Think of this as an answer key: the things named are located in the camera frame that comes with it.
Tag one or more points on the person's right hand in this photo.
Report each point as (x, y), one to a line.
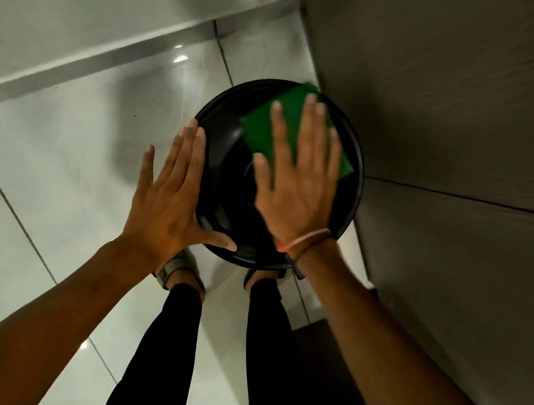
(298, 198)

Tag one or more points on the person's left hand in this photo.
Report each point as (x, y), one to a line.
(163, 213)

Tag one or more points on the person's left middle finger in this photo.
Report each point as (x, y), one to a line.
(182, 153)

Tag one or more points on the person's right middle finger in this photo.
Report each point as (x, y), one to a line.
(308, 128)

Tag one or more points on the person's left little finger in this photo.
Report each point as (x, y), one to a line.
(146, 170)

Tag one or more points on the person's right thumb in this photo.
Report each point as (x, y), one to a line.
(262, 178)

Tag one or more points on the person's left thumb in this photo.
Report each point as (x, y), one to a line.
(218, 240)

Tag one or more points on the person's right little finger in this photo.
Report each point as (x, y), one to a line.
(334, 154)

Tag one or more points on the green scouring pad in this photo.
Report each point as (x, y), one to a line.
(258, 130)

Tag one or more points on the person's right forearm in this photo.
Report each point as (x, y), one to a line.
(388, 360)

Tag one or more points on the person's left forearm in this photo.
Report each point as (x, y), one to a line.
(59, 325)

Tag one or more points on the grey left sandal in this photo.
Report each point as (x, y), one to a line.
(177, 266)

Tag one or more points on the pink thread wristband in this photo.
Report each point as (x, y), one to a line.
(303, 239)

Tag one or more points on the grey wood-grain cabinet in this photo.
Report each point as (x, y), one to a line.
(455, 134)

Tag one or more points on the person's right leg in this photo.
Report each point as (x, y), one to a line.
(275, 353)

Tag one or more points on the person's leg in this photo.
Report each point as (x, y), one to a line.
(160, 355)
(275, 353)

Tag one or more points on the person's left leg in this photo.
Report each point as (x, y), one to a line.
(160, 355)

